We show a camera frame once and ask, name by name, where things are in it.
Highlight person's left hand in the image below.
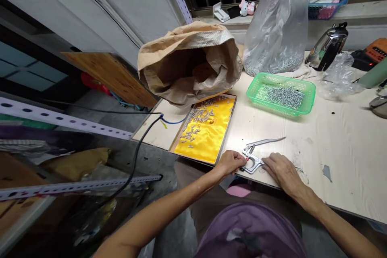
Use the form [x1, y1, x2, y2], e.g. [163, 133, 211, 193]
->
[213, 150, 248, 176]

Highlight person's right hand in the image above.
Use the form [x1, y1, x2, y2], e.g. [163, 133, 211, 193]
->
[261, 152, 306, 193]

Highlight person's right fingers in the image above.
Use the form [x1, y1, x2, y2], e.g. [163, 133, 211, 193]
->
[261, 152, 282, 175]

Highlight person's left fingers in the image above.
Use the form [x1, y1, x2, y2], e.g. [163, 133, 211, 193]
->
[231, 151, 248, 176]

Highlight silver hand press pliers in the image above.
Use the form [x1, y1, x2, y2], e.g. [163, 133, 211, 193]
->
[238, 136, 287, 175]

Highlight box with yellow satin lining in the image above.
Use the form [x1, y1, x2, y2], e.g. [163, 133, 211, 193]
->
[169, 93, 237, 166]

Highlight pile of silver metal parts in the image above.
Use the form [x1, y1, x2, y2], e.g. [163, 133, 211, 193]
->
[179, 96, 233, 149]

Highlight green plastic basket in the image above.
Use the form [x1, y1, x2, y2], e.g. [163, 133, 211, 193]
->
[246, 72, 316, 118]

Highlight heap of silver screws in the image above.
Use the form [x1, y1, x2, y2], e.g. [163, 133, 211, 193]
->
[256, 84, 306, 110]

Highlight person's body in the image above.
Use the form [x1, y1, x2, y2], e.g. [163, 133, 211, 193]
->
[174, 161, 309, 258]

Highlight beige cloth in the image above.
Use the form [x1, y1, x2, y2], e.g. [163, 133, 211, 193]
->
[281, 66, 318, 81]

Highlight brown paper sack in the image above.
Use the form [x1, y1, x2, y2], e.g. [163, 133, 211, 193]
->
[137, 21, 244, 107]

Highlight crumpled clear plastic bag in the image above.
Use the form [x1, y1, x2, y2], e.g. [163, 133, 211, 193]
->
[317, 52, 365, 101]

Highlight grey round object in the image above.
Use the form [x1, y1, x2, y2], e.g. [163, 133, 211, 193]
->
[368, 96, 387, 118]

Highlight stainless steel electric kettle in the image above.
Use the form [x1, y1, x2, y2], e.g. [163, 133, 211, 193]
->
[305, 22, 349, 72]

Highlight clear plastic bag of screws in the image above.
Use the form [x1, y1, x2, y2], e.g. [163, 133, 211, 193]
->
[243, 0, 310, 77]

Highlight pale green bottle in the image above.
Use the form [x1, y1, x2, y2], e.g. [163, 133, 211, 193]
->
[358, 57, 387, 89]

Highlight orange and black device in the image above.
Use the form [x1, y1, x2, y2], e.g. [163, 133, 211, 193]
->
[350, 37, 387, 72]

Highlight pink plush toy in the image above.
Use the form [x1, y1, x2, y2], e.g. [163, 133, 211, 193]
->
[238, 0, 256, 17]

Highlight wooden board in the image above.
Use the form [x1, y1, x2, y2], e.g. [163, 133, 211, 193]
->
[60, 51, 158, 108]

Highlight blue plastic basket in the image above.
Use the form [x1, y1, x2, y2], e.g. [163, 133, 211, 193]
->
[308, 0, 351, 21]

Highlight blue wire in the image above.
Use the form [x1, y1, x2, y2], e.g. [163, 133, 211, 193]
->
[159, 114, 187, 130]

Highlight black cable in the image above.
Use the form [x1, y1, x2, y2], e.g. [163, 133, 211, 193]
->
[39, 98, 164, 210]

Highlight white plastic bracket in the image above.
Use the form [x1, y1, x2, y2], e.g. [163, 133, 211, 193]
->
[212, 2, 231, 23]

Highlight perforated white metal rail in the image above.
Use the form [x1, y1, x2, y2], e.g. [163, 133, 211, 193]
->
[0, 97, 134, 139]
[0, 174, 164, 202]

